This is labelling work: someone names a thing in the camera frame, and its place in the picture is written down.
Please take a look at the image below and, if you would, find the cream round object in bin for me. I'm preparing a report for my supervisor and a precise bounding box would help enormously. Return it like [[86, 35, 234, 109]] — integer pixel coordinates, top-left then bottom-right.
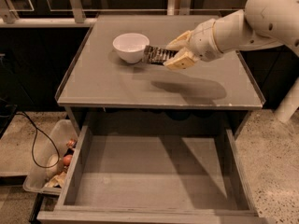
[[46, 154, 64, 178]]

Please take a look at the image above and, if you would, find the open grey top drawer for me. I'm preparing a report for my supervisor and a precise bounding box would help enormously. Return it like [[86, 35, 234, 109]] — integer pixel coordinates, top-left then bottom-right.
[[37, 110, 275, 224]]

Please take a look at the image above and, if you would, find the black cable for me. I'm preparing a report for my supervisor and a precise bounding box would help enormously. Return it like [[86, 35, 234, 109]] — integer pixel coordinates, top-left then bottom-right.
[[0, 96, 61, 169]]

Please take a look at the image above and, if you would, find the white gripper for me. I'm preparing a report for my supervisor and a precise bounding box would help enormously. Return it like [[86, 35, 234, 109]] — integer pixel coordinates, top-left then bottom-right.
[[164, 19, 223, 70]]

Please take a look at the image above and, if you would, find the white pole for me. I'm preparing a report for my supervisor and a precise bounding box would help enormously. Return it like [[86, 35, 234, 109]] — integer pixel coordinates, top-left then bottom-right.
[[274, 78, 299, 123]]

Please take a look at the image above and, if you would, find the small orange bottle in bin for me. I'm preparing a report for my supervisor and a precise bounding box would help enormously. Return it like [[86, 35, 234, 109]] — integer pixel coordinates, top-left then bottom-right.
[[66, 139, 77, 150]]

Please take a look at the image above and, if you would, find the metal railing frame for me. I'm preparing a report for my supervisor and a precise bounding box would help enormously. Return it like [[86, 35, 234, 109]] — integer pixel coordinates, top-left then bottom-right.
[[0, 0, 246, 28]]

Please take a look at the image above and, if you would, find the grey cabinet with counter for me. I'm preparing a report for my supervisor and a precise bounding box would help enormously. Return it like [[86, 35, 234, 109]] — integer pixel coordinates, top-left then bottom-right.
[[55, 14, 266, 135]]

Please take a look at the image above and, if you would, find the orange round fruit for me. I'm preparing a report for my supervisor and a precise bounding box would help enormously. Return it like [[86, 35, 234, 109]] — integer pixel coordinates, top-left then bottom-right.
[[63, 155, 73, 166]]

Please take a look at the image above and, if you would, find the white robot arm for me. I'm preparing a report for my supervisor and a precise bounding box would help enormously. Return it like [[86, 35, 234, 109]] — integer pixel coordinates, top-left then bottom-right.
[[164, 0, 299, 70]]

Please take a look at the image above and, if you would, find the white ceramic bowl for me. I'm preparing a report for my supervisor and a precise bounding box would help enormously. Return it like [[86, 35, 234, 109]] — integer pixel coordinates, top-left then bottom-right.
[[112, 33, 150, 63]]

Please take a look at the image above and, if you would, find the crumpled wrapper in bin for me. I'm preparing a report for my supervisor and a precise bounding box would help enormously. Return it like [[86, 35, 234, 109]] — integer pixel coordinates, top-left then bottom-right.
[[45, 172, 66, 188]]

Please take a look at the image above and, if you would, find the clear plastic storage bin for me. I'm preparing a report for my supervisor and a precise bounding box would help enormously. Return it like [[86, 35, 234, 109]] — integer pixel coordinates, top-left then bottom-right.
[[23, 119, 78, 196]]

